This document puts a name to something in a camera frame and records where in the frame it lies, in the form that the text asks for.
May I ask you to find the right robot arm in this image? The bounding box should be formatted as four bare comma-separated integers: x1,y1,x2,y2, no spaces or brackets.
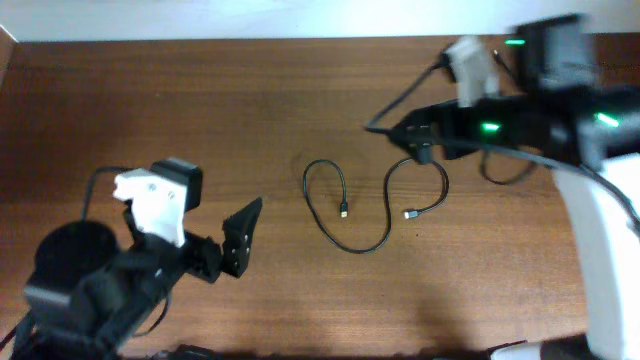
387,14,639,359

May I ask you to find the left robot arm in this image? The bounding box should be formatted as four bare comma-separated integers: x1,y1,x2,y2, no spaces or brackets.
11,198,263,359

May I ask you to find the short black cable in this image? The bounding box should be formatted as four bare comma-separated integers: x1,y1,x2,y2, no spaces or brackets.
301,149,450,256

